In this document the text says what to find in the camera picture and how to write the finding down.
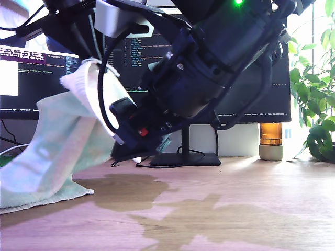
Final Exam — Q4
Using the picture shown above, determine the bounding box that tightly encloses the black monitor showing terminal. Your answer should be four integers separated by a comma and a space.
0, 0, 82, 120

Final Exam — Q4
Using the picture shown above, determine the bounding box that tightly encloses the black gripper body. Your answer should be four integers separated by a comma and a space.
109, 51, 228, 153

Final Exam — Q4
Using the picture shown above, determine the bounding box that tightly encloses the thin black wall cable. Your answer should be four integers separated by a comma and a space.
0, 119, 19, 146

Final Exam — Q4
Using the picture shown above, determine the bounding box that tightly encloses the green leafy houseplant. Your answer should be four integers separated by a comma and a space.
287, 0, 335, 162

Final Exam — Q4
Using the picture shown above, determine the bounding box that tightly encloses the black looped desk cable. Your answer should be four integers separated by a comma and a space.
109, 156, 164, 168

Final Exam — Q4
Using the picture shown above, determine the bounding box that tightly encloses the amber glass jar grey base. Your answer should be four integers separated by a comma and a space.
258, 123, 284, 161

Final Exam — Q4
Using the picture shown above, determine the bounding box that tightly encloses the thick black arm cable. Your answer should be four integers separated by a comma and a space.
209, 39, 278, 131

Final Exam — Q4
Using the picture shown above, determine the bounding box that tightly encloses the black monitor power cable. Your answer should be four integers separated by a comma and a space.
213, 128, 220, 157

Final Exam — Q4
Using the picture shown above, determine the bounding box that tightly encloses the thin black stand cable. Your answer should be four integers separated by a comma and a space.
177, 146, 206, 164

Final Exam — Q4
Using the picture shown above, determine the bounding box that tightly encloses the pastel printed tea towel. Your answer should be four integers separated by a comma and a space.
0, 58, 144, 215

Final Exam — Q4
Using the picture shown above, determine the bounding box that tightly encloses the black Huawei monitor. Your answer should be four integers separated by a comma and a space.
103, 5, 292, 167

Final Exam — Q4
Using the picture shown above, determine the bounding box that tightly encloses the arm grey camera box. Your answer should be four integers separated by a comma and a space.
94, 0, 194, 40

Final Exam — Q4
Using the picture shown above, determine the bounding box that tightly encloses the white cable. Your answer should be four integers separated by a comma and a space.
0, 143, 30, 157

